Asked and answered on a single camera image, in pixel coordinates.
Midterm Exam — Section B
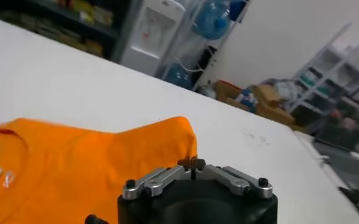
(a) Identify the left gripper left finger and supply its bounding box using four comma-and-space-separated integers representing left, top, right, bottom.
122, 157, 196, 201

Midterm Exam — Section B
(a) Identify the blue water jug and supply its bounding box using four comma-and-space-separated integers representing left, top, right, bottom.
163, 62, 196, 89
192, 0, 232, 41

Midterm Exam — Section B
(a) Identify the cardboard box with flaps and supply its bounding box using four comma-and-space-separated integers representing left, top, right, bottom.
254, 83, 297, 126

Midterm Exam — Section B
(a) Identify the orange t-shirt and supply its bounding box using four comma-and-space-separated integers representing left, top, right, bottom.
0, 116, 198, 224

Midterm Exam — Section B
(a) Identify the blue and white bag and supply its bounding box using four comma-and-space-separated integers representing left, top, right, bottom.
235, 86, 259, 113

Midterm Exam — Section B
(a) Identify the white wire jug rack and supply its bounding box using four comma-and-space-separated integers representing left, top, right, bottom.
154, 0, 252, 91

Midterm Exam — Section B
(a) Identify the grey pile of clothes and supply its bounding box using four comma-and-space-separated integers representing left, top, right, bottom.
263, 77, 304, 108

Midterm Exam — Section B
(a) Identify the large white table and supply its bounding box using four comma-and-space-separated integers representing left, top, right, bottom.
0, 13, 359, 224

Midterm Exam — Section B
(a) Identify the black shelving unit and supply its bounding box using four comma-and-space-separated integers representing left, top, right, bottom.
0, 0, 143, 63

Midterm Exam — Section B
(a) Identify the open brown cardboard box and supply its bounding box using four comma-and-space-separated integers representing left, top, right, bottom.
213, 79, 244, 103

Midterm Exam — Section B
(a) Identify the white water dispenser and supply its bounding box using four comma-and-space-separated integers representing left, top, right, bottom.
120, 0, 187, 76

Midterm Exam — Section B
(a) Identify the white shelving rack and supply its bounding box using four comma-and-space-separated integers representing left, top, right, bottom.
288, 23, 359, 122

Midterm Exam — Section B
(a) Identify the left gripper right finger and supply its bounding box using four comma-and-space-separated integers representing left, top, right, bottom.
194, 158, 274, 200

